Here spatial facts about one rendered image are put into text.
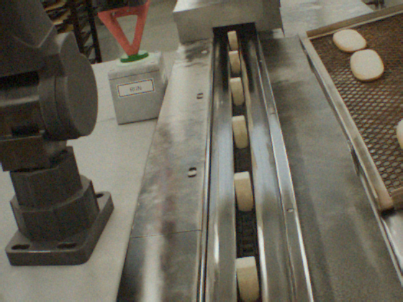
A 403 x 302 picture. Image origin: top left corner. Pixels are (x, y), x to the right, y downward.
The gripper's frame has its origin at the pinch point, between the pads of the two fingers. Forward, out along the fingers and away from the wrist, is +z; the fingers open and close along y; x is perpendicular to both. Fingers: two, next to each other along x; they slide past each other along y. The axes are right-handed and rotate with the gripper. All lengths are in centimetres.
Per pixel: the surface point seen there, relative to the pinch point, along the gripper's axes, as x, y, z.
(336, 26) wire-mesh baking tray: 28.1, -0.1, 1.1
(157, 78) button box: 3.1, 3.4, 3.9
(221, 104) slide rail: 11.0, 10.7, 6.4
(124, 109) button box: -2.0, 3.4, 7.3
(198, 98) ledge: 8.5, 10.4, 5.4
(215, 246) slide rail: 10.6, 43.8, 6.5
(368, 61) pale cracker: 28.1, 20.5, 0.6
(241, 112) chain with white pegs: 13.2, 11.0, 7.7
